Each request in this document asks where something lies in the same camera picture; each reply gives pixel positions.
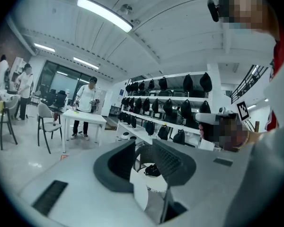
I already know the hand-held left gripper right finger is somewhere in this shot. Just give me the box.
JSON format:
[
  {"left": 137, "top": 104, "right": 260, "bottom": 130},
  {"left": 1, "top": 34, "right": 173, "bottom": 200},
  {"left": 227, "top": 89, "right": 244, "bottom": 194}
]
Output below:
[{"left": 152, "top": 138, "right": 253, "bottom": 227}]

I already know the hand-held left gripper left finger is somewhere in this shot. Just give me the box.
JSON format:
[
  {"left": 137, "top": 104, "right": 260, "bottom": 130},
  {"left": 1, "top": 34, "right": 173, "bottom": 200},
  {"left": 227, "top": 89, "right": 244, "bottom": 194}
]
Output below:
[{"left": 18, "top": 139, "right": 158, "bottom": 227}]

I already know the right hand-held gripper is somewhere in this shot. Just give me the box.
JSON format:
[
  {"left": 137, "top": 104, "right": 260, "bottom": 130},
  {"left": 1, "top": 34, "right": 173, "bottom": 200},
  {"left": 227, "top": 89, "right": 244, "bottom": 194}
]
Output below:
[{"left": 195, "top": 100, "right": 250, "bottom": 123}]

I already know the person's right forearm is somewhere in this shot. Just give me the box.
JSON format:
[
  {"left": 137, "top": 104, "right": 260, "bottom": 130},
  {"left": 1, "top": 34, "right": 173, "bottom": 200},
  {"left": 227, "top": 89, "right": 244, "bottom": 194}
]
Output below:
[{"left": 247, "top": 129, "right": 268, "bottom": 148}]

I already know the person's right hand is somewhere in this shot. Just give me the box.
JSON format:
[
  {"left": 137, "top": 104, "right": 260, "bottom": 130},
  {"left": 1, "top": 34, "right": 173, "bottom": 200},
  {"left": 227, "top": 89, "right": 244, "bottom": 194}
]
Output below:
[{"left": 198, "top": 121, "right": 249, "bottom": 152}]

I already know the white shelf of black backpacks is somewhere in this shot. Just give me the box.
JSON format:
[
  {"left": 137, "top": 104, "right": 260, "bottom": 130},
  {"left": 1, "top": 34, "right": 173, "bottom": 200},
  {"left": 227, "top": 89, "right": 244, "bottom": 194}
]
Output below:
[{"left": 118, "top": 72, "right": 213, "bottom": 146}]

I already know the white metal shelving rack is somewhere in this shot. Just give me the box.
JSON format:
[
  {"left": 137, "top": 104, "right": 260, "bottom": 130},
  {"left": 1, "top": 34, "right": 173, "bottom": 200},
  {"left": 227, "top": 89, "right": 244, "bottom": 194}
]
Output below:
[{"left": 115, "top": 71, "right": 220, "bottom": 151}]

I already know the black headset on chair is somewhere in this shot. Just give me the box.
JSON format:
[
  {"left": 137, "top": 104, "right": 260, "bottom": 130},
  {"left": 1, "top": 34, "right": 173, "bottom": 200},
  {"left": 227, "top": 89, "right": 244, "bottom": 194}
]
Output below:
[{"left": 143, "top": 164, "right": 161, "bottom": 177}]

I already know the black stair railing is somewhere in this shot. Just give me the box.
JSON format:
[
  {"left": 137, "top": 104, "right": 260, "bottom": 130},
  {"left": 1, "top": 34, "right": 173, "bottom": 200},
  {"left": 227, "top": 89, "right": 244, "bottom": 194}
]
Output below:
[{"left": 231, "top": 64, "right": 269, "bottom": 105}]

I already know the round white side table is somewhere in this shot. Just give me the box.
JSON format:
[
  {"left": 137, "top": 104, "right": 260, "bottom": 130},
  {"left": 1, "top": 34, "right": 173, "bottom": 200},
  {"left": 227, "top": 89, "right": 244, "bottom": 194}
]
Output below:
[{"left": 132, "top": 182, "right": 149, "bottom": 211}]

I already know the white rectangular table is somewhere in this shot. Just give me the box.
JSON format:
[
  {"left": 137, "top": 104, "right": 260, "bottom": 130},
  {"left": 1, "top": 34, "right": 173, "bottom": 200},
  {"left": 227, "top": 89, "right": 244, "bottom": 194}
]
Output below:
[{"left": 61, "top": 109, "right": 107, "bottom": 154}]

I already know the grey chair with black legs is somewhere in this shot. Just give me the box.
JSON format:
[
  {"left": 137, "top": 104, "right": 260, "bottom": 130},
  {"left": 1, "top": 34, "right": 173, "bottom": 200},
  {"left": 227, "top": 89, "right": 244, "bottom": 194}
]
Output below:
[
  {"left": 0, "top": 96, "right": 18, "bottom": 151},
  {"left": 36, "top": 102, "right": 63, "bottom": 154}
]

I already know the black office chair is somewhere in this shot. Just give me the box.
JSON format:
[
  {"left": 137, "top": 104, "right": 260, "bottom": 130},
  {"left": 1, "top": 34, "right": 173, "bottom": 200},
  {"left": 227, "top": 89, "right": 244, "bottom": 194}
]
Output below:
[
  {"left": 53, "top": 90, "right": 67, "bottom": 108},
  {"left": 41, "top": 88, "right": 56, "bottom": 106}
]

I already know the person's red jersey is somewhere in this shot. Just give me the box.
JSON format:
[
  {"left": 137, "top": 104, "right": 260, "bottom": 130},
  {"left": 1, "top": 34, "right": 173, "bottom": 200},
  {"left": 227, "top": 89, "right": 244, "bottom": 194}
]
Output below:
[{"left": 266, "top": 28, "right": 284, "bottom": 132}]

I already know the person's head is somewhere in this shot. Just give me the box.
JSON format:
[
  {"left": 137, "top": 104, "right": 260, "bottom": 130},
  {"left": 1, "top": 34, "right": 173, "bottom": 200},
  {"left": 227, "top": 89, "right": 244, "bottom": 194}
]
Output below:
[{"left": 219, "top": 0, "right": 279, "bottom": 40}]

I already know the white cloth covered table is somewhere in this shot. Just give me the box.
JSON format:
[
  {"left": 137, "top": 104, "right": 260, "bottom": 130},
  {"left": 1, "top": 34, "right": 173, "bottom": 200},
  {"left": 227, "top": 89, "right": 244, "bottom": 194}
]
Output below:
[{"left": 0, "top": 90, "right": 22, "bottom": 102}]

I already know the long ceiling light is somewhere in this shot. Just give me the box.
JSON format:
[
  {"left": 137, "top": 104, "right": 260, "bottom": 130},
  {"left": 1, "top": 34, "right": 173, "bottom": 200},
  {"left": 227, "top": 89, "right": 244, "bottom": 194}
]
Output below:
[
  {"left": 73, "top": 57, "right": 100, "bottom": 70},
  {"left": 34, "top": 43, "right": 56, "bottom": 53},
  {"left": 76, "top": 0, "right": 134, "bottom": 33}
]

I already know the white arched cabinet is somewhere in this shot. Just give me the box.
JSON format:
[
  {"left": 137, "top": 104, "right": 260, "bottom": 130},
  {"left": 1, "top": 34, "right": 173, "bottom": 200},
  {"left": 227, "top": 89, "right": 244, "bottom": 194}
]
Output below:
[{"left": 9, "top": 57, "right": 27, "bottom": 85}]

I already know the black head camera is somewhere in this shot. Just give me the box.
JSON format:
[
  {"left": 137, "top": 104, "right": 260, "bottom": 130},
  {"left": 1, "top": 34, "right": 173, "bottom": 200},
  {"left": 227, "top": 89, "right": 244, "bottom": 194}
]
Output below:
[{"left": 207, "top": 0, "right": 221, "bottom": 23}]

